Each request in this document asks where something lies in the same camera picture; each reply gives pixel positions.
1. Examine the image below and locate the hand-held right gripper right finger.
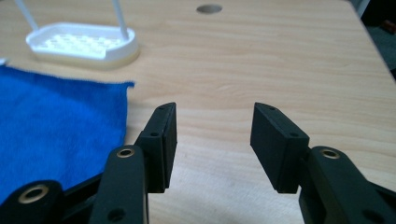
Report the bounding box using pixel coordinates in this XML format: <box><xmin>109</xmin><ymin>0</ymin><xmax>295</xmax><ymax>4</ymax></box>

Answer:
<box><xmin>249</xmin><ymin>102</ymin><xmax>311</xmax><ymax>194</ymax></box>

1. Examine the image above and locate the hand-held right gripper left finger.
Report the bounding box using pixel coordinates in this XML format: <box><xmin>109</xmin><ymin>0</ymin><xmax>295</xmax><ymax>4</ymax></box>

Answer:
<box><xmin>134</xmin><ymin>102</ymin><xmax>178</xmax><ymax>194</ymax></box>

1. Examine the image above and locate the blue microfibre cloth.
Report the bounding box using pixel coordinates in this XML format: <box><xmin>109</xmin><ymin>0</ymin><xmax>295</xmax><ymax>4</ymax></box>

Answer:
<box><xmin>0</xmin><ymin>64</ymin><xmax>135</xmax><ymax>204</ymax></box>

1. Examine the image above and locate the white plastic rack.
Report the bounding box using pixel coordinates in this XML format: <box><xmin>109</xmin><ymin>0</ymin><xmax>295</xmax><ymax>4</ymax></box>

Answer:
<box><xmin>12</xmin><ymin>0</ymin><xmax>140</xmax><ymax>71</ymax></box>

